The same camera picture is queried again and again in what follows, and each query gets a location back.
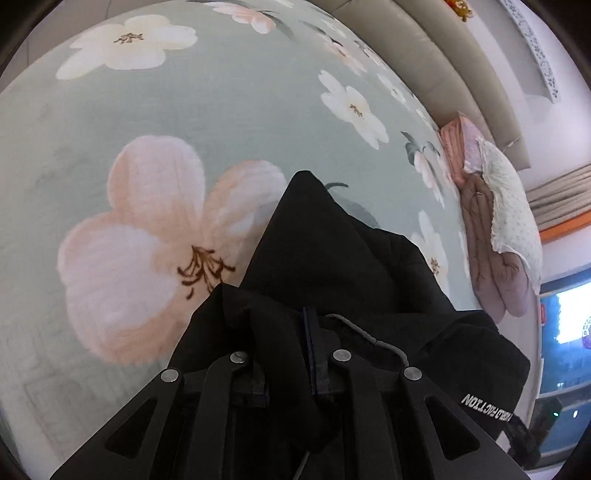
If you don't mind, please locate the beige padded headboard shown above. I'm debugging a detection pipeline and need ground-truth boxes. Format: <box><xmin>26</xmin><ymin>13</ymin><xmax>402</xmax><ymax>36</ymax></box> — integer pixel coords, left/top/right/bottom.
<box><xmin>330</xmin><ymin>0</ymin><xmax>532</xmax><ymax>169</ymax></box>

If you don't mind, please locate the window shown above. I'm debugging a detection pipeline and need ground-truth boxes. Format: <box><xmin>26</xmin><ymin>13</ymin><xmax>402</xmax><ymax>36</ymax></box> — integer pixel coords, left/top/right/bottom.
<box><xmin>538</xmin><ymin>272</ymin><xmax>591</xmax><ymax>462</ymax></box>

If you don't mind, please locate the black hooded jacket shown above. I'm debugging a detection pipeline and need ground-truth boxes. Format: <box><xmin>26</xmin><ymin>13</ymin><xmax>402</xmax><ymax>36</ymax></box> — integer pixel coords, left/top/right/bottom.
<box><xmin>166</xmin><ymin>170</ymin><xmax>532</xmax><ymax>480</ymax></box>

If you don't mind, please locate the white floral pillow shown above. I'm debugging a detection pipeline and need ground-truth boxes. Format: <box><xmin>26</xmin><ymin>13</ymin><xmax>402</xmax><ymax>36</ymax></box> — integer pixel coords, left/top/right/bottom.
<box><xmin>475</xmin><ymin>138</ymin><xmax>543</xmax><ymax>294</ymax></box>

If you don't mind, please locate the beige curtain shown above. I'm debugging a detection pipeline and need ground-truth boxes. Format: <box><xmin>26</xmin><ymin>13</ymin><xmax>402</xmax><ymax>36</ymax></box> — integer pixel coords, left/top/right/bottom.
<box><xmin>526</xmin><ymin>166</ymin><xmax>591</xmax><ymax>222</ymax></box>

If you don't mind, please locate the folded pink blanket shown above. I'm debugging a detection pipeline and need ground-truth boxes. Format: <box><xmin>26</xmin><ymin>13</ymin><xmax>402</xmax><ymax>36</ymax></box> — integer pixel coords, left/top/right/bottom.
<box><xmin>438</xmin><ymin>115</ymin><xmax>485</xmax><ymax>185</ymax></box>

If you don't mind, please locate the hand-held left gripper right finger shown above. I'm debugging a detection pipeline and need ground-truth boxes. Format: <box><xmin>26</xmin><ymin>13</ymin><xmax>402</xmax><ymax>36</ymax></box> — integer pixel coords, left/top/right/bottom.
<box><xmin>302</xmin><ymin>307</ymin><xmax>528</xmax><ymax>480</ymax></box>

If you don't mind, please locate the yellow plush toy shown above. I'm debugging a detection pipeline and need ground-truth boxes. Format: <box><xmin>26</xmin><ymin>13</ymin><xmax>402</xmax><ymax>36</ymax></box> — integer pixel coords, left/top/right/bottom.
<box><xmin>445</xmin><ymin>0</ymin><xmax>475</xmax><ymax>21</ymax></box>

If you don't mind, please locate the white ornate wall decoration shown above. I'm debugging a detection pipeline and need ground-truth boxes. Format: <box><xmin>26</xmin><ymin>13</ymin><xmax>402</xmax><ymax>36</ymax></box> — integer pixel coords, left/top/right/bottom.
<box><xmin>499</xmin><ymin>0</ymin><xmax>559</xmax><ymax>104</ymax></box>

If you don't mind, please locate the folded mauve quilt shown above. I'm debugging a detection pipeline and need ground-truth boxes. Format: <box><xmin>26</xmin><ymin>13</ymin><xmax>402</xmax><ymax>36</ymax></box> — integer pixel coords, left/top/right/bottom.
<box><xmin>459</xmin><ymin>175</ymin><xmax>539</xmax><ymax>317</ymax></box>

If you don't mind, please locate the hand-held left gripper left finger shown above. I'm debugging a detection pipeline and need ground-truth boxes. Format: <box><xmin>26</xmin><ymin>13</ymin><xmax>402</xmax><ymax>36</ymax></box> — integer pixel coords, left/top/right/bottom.
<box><xmin>50</xmin><ymin>351</ymin><xmax>269</xmax><ymax>480</ymax></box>

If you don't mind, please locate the floral green bed sheet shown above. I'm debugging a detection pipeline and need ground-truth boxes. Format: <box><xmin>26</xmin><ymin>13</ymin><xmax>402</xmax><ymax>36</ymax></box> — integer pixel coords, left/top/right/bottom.
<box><xmin>0</xmin><ymin>0</ymin><xmax>485</xmax><ymax>480</ymax></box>

